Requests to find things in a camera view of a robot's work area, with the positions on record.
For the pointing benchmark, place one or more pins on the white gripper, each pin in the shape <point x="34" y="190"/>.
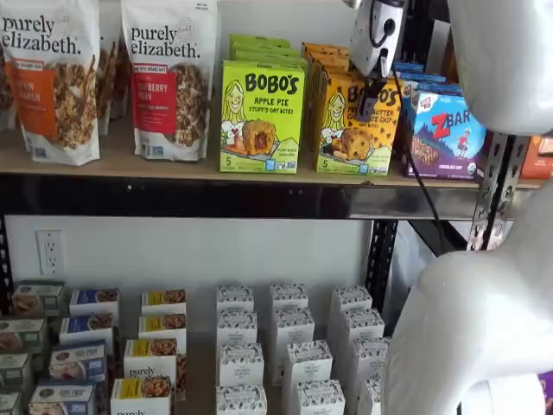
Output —
<point x="376" y="34"/>

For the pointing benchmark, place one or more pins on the orange Bobo's peanut butter box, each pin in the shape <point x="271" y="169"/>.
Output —
<point x="330" y="65"/>
<point x="324" y="57"/>
<point x="345" y="151"/>
<point x="322" y="47"/>

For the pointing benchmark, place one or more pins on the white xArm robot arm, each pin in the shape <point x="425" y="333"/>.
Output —
<point x="497" y="65"/>

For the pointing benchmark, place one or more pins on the blue purple Zbar box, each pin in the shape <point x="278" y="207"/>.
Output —
<point x="432" y="88"/>
<point x="423" y="78"/>
<point x="445" y="142"/>
<point x="408" y="68"/>

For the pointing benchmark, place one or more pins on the green Bobo's apple pie box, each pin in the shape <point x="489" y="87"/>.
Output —
<point x="259" y="129"/>
<point x="268" y="56"/>
<point x="263" y="49"/>
<point x="259" y="40"/>

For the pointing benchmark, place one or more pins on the orange box with woman picture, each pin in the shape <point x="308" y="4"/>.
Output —
<point x="538" y="160"/>

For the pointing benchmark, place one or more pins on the wooden shelf board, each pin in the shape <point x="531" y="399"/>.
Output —
<point x="116" y="166"/>
<point x="529" y="183"/>

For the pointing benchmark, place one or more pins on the yellow label granola box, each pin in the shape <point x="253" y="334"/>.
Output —
<point x="162" y="324"/>
<point x="140" y="389"/>
<point x="164" y="298"/>
<point x="149" y="359"/>

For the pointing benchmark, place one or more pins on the blue label granola box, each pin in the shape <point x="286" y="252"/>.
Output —
<point x="78" y="361"/>
<point x="86" y="326"/>
<point x="62" y="397"/>
<point x="93" y="298"/>

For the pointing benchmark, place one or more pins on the green label granola box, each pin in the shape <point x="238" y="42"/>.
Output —
<point x="39" y="298"/>
<point x="21" y="335"/>
<point x="9" y="404"/>
<point x="15" y="369"/>

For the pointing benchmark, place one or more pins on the black metal shelving rack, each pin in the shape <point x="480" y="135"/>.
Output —
<point x="216" y="196"/>
<point x="512" y="173"/>

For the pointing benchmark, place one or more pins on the white patterned carton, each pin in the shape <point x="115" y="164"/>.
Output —
<point x="294" y="324"/>
<point x="363" y="324"/>
<point x="352" y="298"/>
<point x="320" y="400"/>
<point x="241" y="402"/>
<point x="369" y="359"/>
<point x="235" y="296"/>
<point x="240" y="363"/>
<point x="289" y="296"/>
<point x="237" y="324"/>
<point x="369" y="400"/>
<point x="307" y="361"/>

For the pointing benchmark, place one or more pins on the red label granola bag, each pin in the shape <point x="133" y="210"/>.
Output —
<point x="168" y="108"/>

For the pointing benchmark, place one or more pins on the white granola bag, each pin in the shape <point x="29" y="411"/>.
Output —
<point x="6" y="86"/>
<point x="113" y="86"/>

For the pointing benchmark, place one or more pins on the orange label granola bag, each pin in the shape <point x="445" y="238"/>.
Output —
<point x="52" y="108"/>

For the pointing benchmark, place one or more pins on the white patterned small boxes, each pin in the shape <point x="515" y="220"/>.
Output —
<point x="201" y="376"/>

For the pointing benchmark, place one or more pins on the white wall outlet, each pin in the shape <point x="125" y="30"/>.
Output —
<point x="50" y="253"/>

